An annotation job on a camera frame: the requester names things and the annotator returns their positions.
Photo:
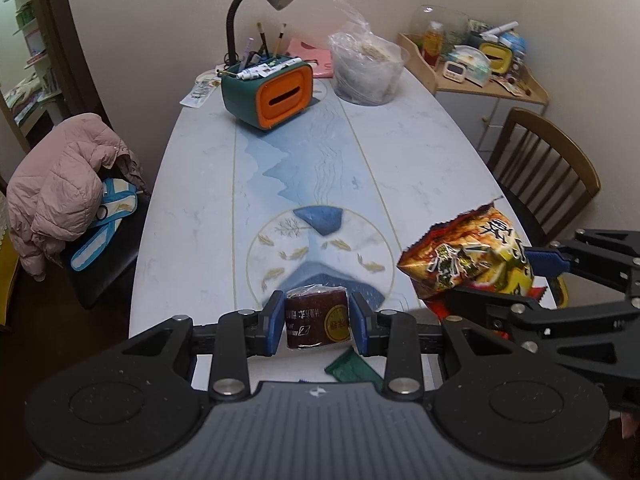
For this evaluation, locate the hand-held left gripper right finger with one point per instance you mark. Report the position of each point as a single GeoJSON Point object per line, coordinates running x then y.
{"type": "Point", "coordinates": [359, 322]}

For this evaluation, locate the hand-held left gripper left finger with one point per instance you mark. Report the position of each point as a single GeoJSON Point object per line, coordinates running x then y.
{"type": "Point", "coordinates": [275, 322]}

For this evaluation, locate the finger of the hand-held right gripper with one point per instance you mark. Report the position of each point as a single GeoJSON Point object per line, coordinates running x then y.
{"type": "Point", "coordinates": [490, 310]}
{"type": "Point", "coordinates": [545, 261]}

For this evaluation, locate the dark brown snack packet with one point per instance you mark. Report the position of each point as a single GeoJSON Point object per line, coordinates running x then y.
{"type": "Point", "coordinates": [315, 317]}

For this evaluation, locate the gold red chip bag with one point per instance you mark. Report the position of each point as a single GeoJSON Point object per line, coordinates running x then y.
{"type": "Point", "coordinates": [460, 255]}

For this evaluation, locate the dark green snack bar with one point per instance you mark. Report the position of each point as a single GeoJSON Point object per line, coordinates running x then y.
{"type": "Point", "coordinates": [350, 367]}

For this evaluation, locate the wooden chair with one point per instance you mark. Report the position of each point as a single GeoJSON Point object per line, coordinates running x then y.
{"type": "Point", "coordinates": [545, 125]}

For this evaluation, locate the white side cabinet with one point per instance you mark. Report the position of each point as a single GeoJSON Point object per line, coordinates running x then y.
{"type": "Point", "coordinates": [460, 110]}

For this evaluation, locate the black chair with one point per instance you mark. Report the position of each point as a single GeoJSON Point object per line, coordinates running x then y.
{"type": "Point", "coordinates": [105, 280]}

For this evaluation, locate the blue white bag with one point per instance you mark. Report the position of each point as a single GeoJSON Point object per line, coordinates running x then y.
{"type": "Point", "coordinates": [117, 200]}

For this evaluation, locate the yellow tissue box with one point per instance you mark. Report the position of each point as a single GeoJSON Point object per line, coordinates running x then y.
{"type": "Point", "coordinates": [495, 57]}

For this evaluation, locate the white tissue pack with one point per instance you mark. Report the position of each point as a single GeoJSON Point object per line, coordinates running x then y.
{"type": "Point", "coordinates": [475, 62]}

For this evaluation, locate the white timer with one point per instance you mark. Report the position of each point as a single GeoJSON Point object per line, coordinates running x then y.
{"type": "Point", "coordinates": [454, 70]}

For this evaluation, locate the small blue packet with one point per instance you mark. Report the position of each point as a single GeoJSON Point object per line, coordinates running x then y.
{"type": "Point", "coordinates": [512, 42]}

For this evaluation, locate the green orange desk organizer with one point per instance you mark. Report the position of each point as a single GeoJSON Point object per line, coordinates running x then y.
{"type": "Point", "coordinates": [240, 95]}

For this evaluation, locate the wooden side cabinet with clutter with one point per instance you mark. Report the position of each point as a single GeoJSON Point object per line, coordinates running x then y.
{"type": "Point", "coordinates": [417, 60]}

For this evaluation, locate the white paper packet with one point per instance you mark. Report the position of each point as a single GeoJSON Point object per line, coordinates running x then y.
{"type": "Point", "coordinates": [200, 92]}

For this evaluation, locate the clear plastic jar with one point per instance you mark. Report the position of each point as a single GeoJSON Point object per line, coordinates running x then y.
{"type": "Point", "coordinates": [435, 35]}

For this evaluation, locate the clear plastic bag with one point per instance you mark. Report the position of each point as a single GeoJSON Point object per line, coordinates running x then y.
{"type": "Point", "coordinates": [367, 70]}

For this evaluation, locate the white tube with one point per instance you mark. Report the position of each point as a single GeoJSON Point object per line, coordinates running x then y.
{"type": "Point", "coordinates": [270, 67]}

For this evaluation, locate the pink puffer jacket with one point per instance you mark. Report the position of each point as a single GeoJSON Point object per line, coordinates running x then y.
{"type": "Point", "coordinates": [60, 175]}

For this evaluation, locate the yellow cloth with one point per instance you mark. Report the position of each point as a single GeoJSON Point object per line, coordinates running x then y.
{"type": "Point", "coordinates": [7, 285]}

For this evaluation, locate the pink folder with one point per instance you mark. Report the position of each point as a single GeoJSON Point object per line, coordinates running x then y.
{"type": "Point", "coordinates": [320, 55]}

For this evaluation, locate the bookshelf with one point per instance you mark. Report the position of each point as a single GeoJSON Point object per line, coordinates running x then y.
{"type": "Point", "coordinates": [30, 45]}

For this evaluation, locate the wooden door frame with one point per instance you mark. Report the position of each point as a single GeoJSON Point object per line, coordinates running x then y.
{"type": "Point", "coordinates": [70, 45]}

